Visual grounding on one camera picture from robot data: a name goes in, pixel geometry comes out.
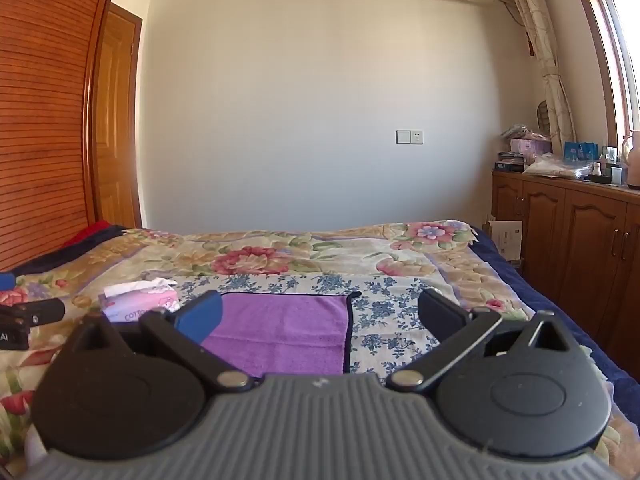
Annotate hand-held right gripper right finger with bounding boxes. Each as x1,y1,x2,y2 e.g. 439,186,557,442
385,287,581,394

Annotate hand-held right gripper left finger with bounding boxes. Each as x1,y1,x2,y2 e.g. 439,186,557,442
64,290,262,394

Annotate purple towel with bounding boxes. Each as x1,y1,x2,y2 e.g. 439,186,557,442
200,291,362,379

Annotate blue floral cloth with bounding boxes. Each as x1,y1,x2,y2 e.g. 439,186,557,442
175,272,452,377

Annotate pink tissue pack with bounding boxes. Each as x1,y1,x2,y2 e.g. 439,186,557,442
98,277,181,322

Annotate red cloth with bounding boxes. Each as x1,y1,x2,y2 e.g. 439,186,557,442
64,219,114,247

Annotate dark blue bed sheet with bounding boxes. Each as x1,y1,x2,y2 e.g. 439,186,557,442
12,225,640,413

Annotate white paper bag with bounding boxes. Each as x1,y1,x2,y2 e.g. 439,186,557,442
482,214,524,264

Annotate floral blanket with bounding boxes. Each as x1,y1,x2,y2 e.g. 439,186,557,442
0,219,640,467

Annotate wooden cabinet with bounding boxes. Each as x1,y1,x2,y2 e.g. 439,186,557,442
491,167,640,347

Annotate wooden louvered wardrobe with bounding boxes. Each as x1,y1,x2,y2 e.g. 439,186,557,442
0,0,124,274

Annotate clear plastic bag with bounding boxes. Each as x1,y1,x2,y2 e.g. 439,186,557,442
522,152,592,181

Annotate pink box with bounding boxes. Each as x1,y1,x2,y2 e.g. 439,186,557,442
509,137,554,157

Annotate wooden door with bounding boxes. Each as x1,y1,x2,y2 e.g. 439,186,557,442
94,2,144,232

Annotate blue box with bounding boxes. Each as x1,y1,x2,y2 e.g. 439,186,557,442
563,140,599,164

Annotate pink vase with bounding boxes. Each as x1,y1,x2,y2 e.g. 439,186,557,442
620,130,640,187

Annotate patterned beige curtain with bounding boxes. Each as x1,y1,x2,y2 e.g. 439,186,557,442
497,0,579,157

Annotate wooden window frame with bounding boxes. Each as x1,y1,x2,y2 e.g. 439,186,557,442
565,0,640,162

